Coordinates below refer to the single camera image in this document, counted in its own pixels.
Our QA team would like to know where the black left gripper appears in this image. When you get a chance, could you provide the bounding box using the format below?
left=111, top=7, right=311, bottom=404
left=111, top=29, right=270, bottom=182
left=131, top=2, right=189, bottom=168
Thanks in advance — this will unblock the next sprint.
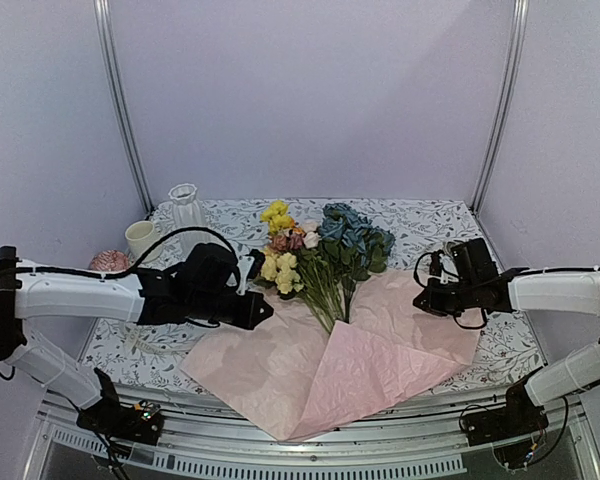
left=188, top=291, right=275, bottom=332

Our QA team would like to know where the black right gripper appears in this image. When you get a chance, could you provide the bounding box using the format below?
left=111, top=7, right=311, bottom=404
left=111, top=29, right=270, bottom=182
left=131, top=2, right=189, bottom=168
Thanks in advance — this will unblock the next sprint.
left=414, top=277, right=479, bottom=317

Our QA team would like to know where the cream printed ribbon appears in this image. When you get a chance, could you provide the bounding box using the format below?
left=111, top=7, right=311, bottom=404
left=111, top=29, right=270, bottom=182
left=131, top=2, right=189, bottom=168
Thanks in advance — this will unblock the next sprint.
left=120, top=324, right=191, bottom=355

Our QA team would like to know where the pink flower bouquet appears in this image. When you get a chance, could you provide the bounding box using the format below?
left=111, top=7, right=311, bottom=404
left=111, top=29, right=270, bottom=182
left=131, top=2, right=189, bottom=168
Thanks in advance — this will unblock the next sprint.
left=258, top=200, right=344, bottom=333

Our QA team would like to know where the pink wrapping paper sheet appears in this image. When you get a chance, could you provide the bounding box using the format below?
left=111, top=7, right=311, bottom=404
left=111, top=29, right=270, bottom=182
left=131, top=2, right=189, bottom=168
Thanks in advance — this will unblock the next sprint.
left=180, top=270, right=482, bottom=441

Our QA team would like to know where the blue flower bunch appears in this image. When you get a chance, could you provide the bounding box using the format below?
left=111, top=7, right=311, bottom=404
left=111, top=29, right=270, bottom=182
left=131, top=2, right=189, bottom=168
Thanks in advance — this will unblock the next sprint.
left=318, top=203, right=395, bottom=323

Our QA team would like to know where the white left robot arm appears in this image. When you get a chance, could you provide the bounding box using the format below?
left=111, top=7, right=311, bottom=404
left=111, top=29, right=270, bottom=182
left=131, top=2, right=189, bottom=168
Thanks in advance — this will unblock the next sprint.
left=0, top=244, right=274, bottom=434

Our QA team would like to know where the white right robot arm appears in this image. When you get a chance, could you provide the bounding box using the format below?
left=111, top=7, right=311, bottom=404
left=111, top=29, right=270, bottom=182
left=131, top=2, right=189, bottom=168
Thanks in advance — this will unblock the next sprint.
left=413, top=238, right=600, bottom=436

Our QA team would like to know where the white ribbed ceramic vase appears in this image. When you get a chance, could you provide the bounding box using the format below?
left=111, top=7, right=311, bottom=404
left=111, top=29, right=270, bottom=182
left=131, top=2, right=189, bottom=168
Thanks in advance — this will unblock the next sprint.
left=169, top=183, right=208, bottom=254

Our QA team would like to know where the floral patterned tablecloth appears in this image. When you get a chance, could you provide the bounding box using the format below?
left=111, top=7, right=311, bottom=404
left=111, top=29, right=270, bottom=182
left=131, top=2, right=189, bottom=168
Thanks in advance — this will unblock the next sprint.
left=81, top=199, right=544, bottom=396

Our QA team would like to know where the cream ceramic mug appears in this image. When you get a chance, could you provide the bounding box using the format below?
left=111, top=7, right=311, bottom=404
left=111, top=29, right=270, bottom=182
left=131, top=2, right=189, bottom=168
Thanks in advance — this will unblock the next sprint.
left=125, top=221, right=160, bottom=260

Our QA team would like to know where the pink patterned ball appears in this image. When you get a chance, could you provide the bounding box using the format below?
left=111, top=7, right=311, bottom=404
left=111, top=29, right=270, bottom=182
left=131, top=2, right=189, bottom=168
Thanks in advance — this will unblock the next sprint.
left=89, top=250, right=130, bottom=272

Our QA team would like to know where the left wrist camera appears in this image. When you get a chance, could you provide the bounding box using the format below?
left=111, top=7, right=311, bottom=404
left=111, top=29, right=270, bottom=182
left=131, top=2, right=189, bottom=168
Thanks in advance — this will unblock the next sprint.
left=237, top=249, right=266, bottom=296

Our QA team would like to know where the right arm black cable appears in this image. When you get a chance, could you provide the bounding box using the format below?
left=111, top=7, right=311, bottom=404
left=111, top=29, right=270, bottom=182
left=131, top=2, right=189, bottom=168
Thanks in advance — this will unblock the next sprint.
left=412, top=249, right=600, bottom=331

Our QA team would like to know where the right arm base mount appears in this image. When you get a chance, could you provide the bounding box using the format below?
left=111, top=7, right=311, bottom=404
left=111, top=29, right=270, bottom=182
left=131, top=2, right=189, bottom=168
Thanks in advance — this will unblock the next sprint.
left=459, top=378, right=549, bottom=446

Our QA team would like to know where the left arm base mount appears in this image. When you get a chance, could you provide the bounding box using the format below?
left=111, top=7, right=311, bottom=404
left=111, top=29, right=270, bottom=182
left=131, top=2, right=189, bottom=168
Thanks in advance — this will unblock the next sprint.
left=76, top=368, right=164, bottom=446

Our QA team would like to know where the aluminium front rail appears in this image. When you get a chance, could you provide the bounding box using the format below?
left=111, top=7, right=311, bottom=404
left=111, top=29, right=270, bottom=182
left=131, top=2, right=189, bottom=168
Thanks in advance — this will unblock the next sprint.
left=23, top=388, right=600, bottom=479

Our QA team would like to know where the right aluminium frame post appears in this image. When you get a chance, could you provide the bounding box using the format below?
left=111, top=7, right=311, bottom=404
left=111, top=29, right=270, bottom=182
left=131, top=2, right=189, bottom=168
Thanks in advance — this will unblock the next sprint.
left=470, top=0, right=529, bottom=217

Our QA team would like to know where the aluminium frame post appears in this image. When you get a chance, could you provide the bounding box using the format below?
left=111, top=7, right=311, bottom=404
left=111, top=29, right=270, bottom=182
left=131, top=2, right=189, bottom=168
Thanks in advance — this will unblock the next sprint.
left=93, top=0, right=154, bottom=215
left=470, top=0, right=529, bottom=217

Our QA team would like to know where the left aluminium frame post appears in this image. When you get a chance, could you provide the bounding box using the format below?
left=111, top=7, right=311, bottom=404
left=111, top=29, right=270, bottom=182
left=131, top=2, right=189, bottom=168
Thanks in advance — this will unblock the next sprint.
left=93, top=0, right=154, bottom=215

